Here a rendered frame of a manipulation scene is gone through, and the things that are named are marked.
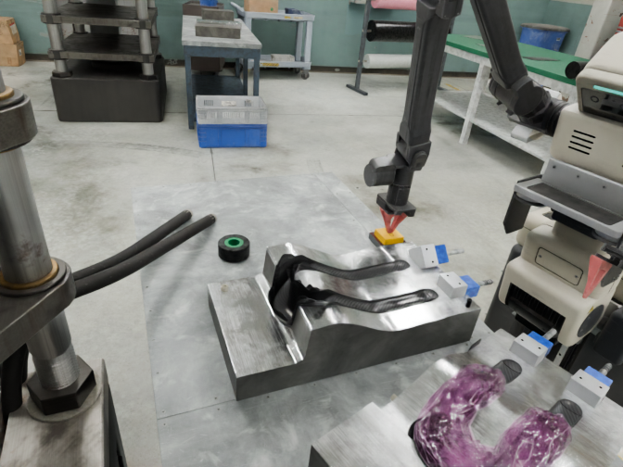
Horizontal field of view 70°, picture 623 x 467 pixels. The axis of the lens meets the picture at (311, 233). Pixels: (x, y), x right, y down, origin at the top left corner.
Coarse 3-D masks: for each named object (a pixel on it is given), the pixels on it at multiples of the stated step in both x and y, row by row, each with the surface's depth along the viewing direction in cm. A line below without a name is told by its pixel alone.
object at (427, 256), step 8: (416, 248) 100; (424, 248) 99; (432, 248) 100; (440, 248) 102; (416, 256) 101; (424, 256) 98; (432, 256) 99; (440, 256) 101; (416, 264) 101; (424, 264) 98; (432, 264) 99
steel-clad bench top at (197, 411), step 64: (192, 192) 141; (256, 192) 145; (320, 192) 149; (192, 256) 112; (256, 256) 114; (192, 320) 92; (192, 384) 78; (320, 384) 81; (384, 384) 82; (192, 448) 68; (256, 448) 69
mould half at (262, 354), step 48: (240, 288) 93; (336, 288) 86; (384, 288) 93; (432, 288) 93; (240, 336) 81; (288, 336) 81; (336, 336) 77; (384, 336) 82; (432, 336) 88; (240, 384) 74; (288, 384) 79
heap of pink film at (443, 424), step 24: (456, 384) 68; (480, 384) 68; (504, 384) 75; (432, 408) 67; (456, 408) 67; (480, 408) 67; (528, 408) 68; (432, 432) 63; (456, 432) 64; (504, 432) 64; (528, 432) 63; (552, 432) 62; (432, 456) 61; (456, 456) 60; (480, 456) 60; (504, 456) 61; (528, 456) 61; (552, 456) 60
